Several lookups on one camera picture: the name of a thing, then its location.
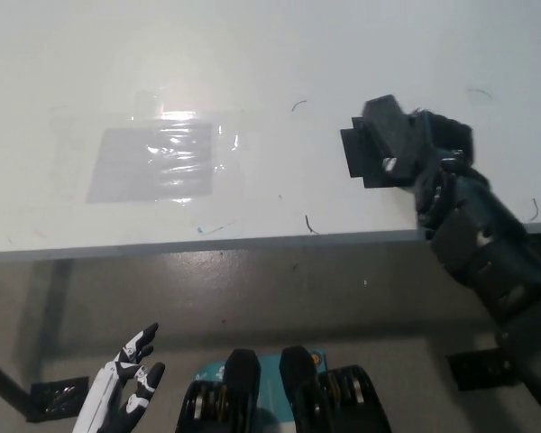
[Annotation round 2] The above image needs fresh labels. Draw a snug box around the black and teal robot torso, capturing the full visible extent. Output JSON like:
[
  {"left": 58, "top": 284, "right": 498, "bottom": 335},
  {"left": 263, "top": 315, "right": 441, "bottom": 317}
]
[{"left": 175, "top": 345, "right": 393, "bottom": 433}]

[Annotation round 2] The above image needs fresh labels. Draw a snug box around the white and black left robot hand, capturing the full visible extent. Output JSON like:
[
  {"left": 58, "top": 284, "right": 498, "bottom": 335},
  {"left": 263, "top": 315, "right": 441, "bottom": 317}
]
[{"left": 73, "top": 321, "right": 166, "bottom": 433}]

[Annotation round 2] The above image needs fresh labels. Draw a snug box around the black table foot plate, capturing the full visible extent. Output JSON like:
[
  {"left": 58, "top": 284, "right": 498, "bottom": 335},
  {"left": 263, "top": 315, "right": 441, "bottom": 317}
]
[
  {"left": 445, "top": 346, "right": 519, "bottom": 392},
  {"left": 26, "top": 377, "right": 92, "bottom": 423}
]

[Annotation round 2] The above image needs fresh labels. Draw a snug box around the dark grey whiteboard eraser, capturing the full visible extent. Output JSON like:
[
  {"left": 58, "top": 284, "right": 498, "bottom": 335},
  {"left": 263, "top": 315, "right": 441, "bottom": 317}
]
[{"left": 362, "top": 94, "right": 423, "bottom": 182}]

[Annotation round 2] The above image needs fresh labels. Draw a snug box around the black diagonal table leg bar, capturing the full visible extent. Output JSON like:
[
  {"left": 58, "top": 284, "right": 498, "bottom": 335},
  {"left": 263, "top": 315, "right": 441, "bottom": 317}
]
[{"left": 0, "top": 351, "right": 33, "bottom": 407}]

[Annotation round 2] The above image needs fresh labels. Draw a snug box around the grey paper sheet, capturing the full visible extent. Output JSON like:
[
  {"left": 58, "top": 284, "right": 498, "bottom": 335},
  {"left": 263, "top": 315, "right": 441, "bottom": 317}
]
[{"left": 86, "top": 121, "right": 215, "bottom": 204}]

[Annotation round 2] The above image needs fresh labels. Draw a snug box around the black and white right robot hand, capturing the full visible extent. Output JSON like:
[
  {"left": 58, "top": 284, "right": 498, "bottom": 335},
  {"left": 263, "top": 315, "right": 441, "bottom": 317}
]
[{"left": 381, "top": 107, "right": 524, "bottom": 241}]

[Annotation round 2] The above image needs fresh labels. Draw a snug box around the black tape marked spot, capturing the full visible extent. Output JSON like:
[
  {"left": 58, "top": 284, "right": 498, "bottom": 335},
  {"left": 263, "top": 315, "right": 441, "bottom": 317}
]
[{"left": 340, "top": 115, "right": 417, "bottom": 189}]

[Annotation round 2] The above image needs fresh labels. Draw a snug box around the clear plastic film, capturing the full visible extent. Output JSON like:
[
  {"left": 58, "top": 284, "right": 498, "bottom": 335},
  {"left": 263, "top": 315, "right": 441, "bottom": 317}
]
[{"left": 48, "top": 92, "right": 250, "bottom": 207}]

